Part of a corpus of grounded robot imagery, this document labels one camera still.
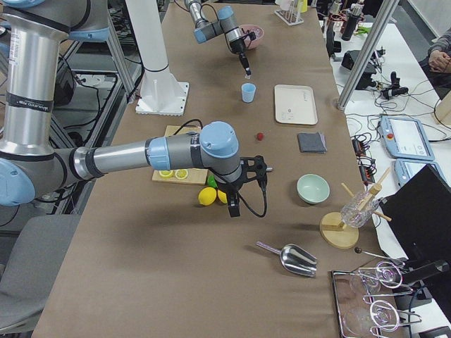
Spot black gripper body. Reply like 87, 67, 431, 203
215, 177, 244, 205
228, 31, 246, 55

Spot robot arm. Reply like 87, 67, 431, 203
1, 1, 245, 217
184, 0, 255, 78

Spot pile of ice cubes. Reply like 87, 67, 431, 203
254, 28, 264, 38

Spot light blue plastic cup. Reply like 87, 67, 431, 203
241, 82, 257, 104

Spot steel ice scoop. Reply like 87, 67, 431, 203
256, 242, 317, 277

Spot wooden cup stand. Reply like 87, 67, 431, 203
320, 168, 392, 249

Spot seated person hands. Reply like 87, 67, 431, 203
428, 50, 450, 73

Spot yellow lemon lower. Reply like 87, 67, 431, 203
217, 189, 228, 204

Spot yellow lemon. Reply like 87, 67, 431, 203
217, 189, 228, 204
198, 187, 217, 206

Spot pink bowl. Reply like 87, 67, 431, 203
239, 24, 264, 51

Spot green lime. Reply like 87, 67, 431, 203
206, 175, 218, 189

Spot yellow lemon upper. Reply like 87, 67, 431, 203
198, 187, 217, 206

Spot bamboo cutting board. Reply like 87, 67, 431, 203
152, 125, 209, 186

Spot lemon half upper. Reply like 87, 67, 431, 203
174, 169, 189, 180

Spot lemon half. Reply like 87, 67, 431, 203
174, 169, 189, 180
158, 170, 174, 179

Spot cream rabbit tray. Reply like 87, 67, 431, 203
274, 84, 318, 125

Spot lemon half lower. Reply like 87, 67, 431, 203
158, 170, 174, 179

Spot light green bowl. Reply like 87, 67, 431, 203
297, 173, 330, 204

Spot grey folded cloth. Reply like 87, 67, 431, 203
297, 132, 327, 154

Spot black bottle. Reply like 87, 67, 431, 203
342, 6, 362, 41

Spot glass mug on stand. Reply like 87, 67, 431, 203
340, 192, 378, 228

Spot teach pendant lower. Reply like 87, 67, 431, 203
394, 158, 441, 187

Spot teach pendant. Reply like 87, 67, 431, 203
394, 158, 441, 187
379, 115, 435, 161

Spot teach pendant upper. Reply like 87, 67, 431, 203
379, 115, 435, 161

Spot black monitor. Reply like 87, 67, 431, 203
379, 163, 451, 282

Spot grey chair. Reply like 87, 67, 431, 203
1, 215, 81, 334

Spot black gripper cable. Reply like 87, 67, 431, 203
236, 177, 268, 218

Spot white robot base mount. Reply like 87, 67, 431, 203
126, 0, 189, 116

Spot aluminium frame post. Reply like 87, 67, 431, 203
337, 0, 399, 111

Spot black wire glass rack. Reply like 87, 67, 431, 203
330, 261, 422, 337

